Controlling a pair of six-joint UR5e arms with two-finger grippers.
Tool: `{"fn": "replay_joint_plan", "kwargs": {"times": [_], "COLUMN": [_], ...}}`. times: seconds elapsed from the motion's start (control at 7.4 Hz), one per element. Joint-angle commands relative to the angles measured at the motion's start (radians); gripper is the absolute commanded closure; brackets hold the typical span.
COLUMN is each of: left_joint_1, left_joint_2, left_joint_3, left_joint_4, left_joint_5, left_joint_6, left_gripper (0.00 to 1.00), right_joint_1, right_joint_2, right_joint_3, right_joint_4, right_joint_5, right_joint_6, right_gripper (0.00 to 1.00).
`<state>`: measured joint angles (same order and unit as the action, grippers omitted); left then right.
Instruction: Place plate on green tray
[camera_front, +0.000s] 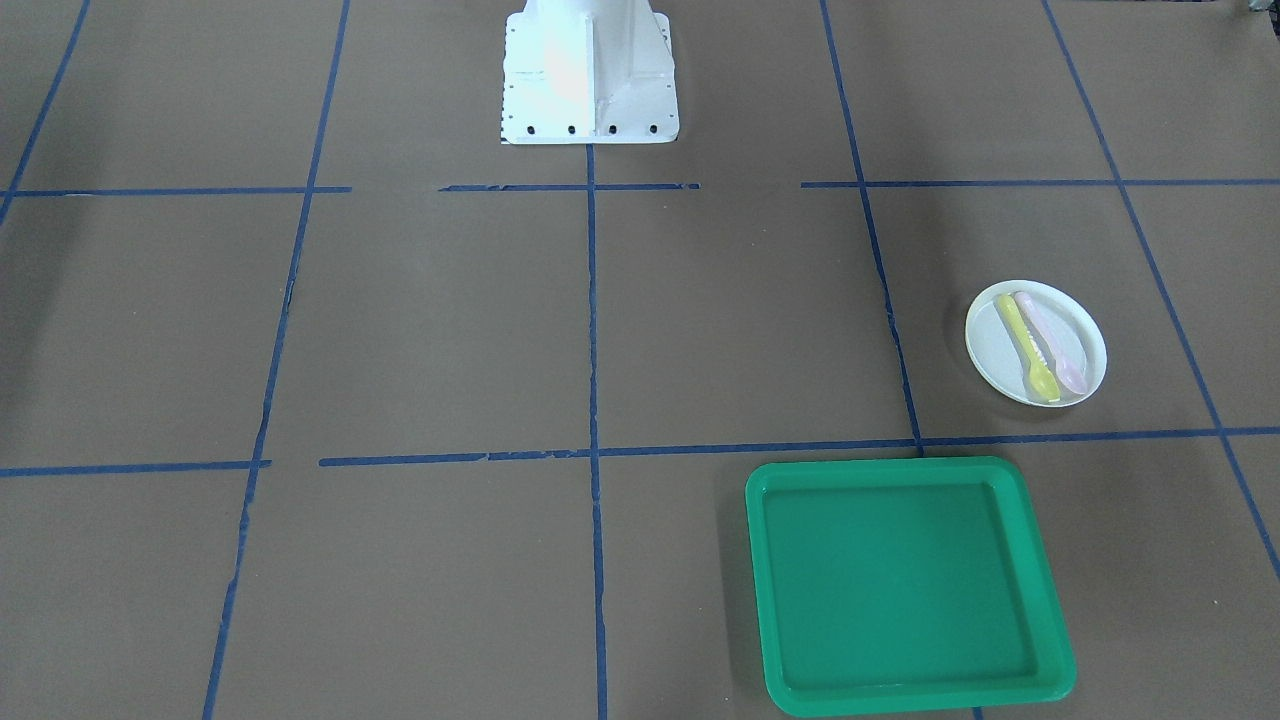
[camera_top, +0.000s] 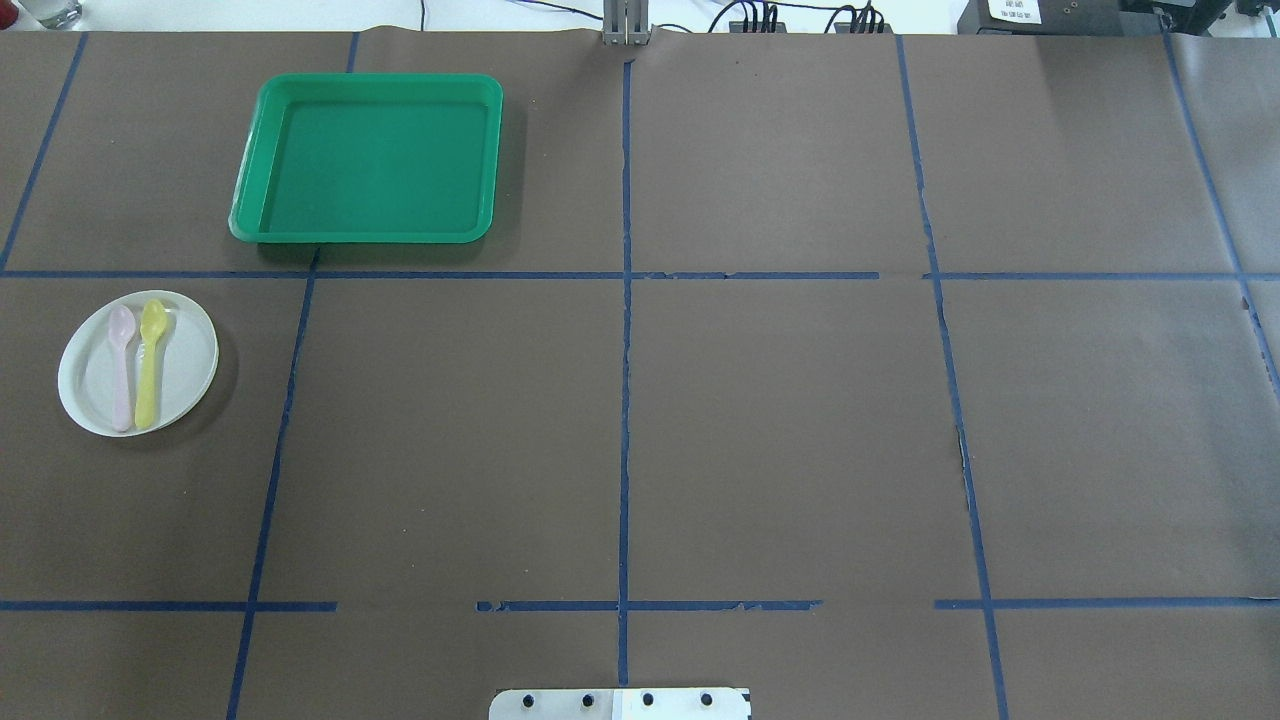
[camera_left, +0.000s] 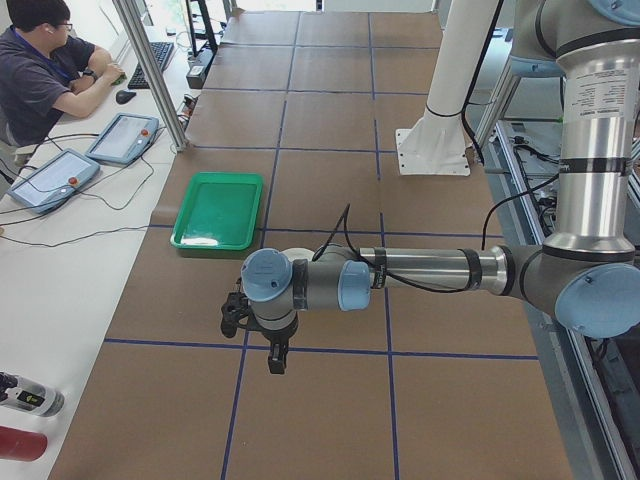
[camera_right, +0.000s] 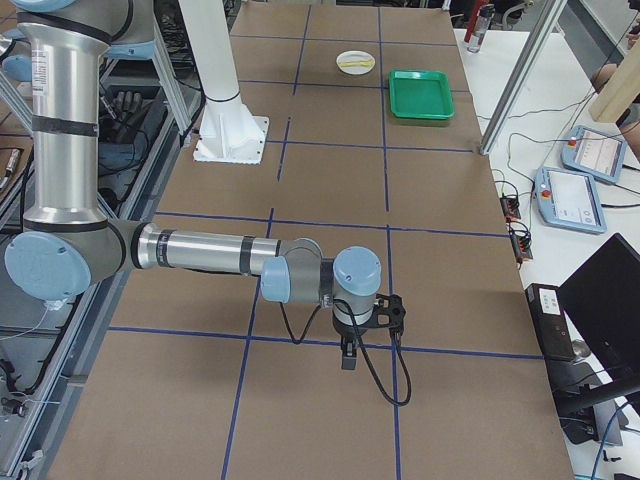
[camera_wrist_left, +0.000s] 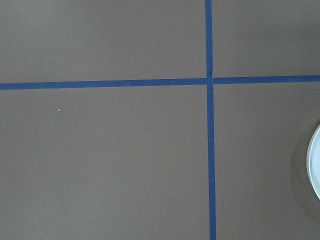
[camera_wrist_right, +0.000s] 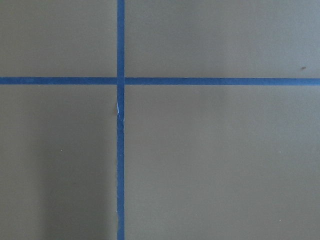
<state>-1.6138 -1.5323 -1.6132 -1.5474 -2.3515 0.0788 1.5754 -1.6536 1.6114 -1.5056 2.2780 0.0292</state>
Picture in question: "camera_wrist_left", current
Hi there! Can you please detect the white round plate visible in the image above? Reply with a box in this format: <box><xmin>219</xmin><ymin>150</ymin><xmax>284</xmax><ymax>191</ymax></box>
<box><xmin>306</xmin><ymin>126</ymin><xmax>320</xmax><ymax>199</ymax></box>

